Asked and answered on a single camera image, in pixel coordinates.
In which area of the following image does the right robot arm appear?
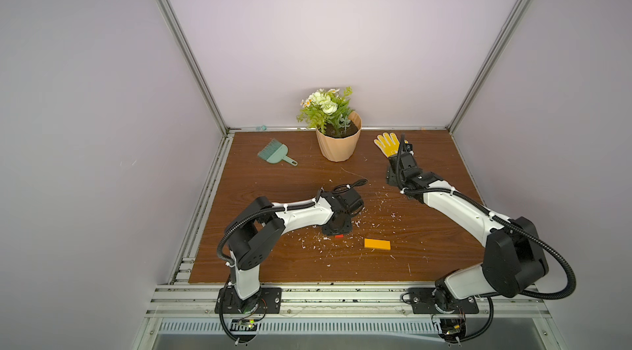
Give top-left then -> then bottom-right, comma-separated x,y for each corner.
375,133 -> 549,302

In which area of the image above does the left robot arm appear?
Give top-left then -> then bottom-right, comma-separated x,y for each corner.
217,185 -> 365,302

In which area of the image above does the yellow work glove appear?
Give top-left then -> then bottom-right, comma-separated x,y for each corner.
374,132 -> 400,158

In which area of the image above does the yellow block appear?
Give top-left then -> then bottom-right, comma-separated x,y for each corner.
364,238 -> 392,251

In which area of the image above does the green hand brush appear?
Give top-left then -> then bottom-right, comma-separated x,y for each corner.
258,139 -> 298,167

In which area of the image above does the artificial green white plant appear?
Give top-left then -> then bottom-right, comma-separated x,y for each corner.
296,87 -> 356,139

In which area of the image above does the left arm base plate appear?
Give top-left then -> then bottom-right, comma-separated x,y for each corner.
215,286 -> 282,315

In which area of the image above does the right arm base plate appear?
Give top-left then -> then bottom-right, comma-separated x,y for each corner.
401,287 -> 479,315

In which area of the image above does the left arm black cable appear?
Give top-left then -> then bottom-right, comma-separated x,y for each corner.
216,199 -> 322,267

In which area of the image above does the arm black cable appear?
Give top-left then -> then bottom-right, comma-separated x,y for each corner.
216,199 -> 322,267
402,186 -> 577,301

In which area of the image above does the aluminium front rail frame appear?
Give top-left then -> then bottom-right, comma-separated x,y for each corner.
145,283 -> 554,321

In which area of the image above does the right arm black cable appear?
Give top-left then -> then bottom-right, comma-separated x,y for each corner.
402,186 -> 577,301

